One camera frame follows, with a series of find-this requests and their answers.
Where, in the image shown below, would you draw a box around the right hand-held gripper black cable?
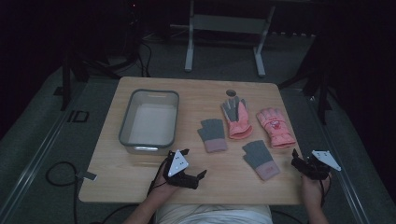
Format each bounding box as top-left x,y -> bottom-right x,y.
317,175 -> 332,208

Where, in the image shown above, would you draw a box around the pink glove with red print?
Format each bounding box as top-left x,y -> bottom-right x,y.
256,106 -> 297,149

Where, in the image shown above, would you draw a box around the person's left hand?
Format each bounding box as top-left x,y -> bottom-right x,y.
153,160 -> 180,202

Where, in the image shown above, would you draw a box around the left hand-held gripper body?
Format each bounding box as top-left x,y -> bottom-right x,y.
166,149 -> 200,190

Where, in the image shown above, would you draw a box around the black background cable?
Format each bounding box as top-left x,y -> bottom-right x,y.
136,40 -> 153,78

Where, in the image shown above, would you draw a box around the small metal table clip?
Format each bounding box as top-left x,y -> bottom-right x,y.
76,171 -> 98,182

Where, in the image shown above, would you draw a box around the black tripod stand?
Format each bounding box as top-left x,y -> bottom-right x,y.
277,36 -> 333,125
53,46 -> 139,112

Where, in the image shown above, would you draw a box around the white metal stand frame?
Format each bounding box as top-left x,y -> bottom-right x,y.
184,0 -> 276,78

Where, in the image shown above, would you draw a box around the pink glove with grey palm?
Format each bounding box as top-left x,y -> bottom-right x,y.
220,95 -> 254,140

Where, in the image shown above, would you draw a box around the black floor cable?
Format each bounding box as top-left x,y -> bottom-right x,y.
45,161 -> 79,224

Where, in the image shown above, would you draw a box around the metal floor rail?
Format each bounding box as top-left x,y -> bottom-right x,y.
0,83 -> 92,218
306,94 -> 372,224

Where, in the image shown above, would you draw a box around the person's right hand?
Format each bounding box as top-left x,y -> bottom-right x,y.
301,174 -> 332,209

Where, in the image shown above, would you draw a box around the left hand-held gripper black cable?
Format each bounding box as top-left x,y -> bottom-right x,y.
147,158 -> 171,197

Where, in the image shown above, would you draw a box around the hand-held gripper black cable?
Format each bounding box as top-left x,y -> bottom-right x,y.
147,158 -> 171,197
317,175 -> 332,208

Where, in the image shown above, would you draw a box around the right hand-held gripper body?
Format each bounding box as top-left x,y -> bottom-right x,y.
300,150 -> 342,181

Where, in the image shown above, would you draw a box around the person's white clothing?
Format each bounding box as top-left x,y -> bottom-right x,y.
154,203 -> 274,224

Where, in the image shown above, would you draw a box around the grey knit glove pink cuff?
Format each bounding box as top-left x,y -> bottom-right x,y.
197,118 -> 228,153
242,139 -> 281,181

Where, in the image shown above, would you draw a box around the grey plastic bin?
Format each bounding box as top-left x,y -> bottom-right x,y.
119,89 -> 180,156

